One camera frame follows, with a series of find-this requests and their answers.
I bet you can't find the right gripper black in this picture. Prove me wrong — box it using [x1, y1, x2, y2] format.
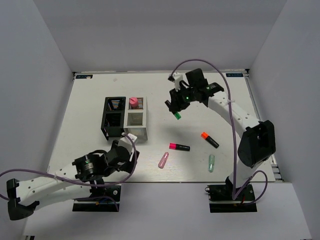
[169, 85, 197, 113]

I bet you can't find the green black highlighter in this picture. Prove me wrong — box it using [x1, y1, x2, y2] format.
[164, 100, 181, 120]

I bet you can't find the orange black highlighter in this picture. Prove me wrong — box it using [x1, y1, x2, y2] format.
[201, 132, 220, 149]

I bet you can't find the pink capped clear tube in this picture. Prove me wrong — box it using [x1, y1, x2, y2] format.
[129, 97, 139, 110]

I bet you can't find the pink translucent small tube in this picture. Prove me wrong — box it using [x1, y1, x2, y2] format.
[158, 152, 169, 169]

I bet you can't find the pink black highlighter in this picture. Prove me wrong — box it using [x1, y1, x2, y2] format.
[169, 143, 191, 152]

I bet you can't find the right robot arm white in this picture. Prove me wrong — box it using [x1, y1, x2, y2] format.
[165, 68, 276, 200]

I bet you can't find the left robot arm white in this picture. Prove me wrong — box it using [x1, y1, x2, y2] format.
[6, 134, 140, 221]

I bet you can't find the black mesh organizer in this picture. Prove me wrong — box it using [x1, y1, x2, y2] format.
[100, 96, 126, 141]

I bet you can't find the white mesh organizer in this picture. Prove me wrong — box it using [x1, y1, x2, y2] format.
[123, 96, 148, 143]

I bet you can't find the right blue table label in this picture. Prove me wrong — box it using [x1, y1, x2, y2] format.
[225, 72, 244, 78]

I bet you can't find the blue table label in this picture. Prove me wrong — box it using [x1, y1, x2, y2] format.
[225, 72, 244, 78]
[75, 74, 93, 79]

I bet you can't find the green translucent small tube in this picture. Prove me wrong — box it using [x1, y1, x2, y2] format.
[208, 154, 215, 173]

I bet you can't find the left blue table label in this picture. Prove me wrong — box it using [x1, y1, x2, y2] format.
[75, 74, 93, 79]

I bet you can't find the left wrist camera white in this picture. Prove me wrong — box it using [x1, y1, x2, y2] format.
[118, 133, 138, 153]

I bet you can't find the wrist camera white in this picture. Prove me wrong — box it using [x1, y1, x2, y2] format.
[168, 71, 184, 92]
[118, 133, 138, 153]

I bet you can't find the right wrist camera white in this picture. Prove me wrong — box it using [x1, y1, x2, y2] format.
[168, 71, 184, 92]

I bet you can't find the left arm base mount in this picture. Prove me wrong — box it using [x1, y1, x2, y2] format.
[72, 184, 122, 213]

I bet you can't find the right aluminium table rail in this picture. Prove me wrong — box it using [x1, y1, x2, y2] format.
[244, 69, 284, 182]

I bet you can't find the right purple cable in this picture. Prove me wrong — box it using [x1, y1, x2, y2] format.
[171, 59, 268, 204]

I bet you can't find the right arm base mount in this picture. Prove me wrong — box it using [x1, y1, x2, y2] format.
[205, 178, 258, 213]

